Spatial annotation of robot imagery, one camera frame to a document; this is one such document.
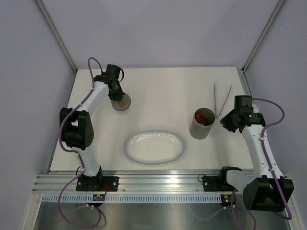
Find grey cylindrical lunch container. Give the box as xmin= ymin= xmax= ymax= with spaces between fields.
xmin=189 ymin=108 xmax=215 ymax=140

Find metal tongs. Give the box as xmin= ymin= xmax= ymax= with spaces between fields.
xmin=213 ymin=82 xmax=232 ymax=118

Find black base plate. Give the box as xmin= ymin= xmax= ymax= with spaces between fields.
xmin=198 ymin=175 xmax=235 ymax=192
xmin=76 ymin=176 xmax=119 ymax=192

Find white oval plate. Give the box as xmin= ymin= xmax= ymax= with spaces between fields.
xmin=124 ymin=130 xmax=186 ymax=166

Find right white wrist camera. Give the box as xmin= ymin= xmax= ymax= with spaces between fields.
xmin=252 ymin=98 xmax=259 ymax=113

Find slotted cable duct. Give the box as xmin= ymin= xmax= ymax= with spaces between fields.
xmin=42 ymin=194 xmax=231 ymax=204

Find red sausage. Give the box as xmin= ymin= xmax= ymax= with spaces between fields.
xmin=195 ymin=113 xmax=202 ymax=124

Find aluminium mounting rail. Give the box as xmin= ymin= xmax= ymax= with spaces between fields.
xmin=32 ymin=170 xmax=219 ymax=194

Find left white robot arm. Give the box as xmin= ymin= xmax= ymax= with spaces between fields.
xmin=59 ymin=64 xmax=131 ymax=192

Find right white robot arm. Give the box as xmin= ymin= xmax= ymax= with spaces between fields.
xmin=217 ymin=95 xmax=294 ymax=212

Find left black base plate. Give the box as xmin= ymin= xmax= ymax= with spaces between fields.
xmin=76 ymin=176 xmax=119 ymax=192

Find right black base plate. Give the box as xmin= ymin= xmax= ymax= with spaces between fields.
xmin=198 ymin=175 xmax=235 ymax=192

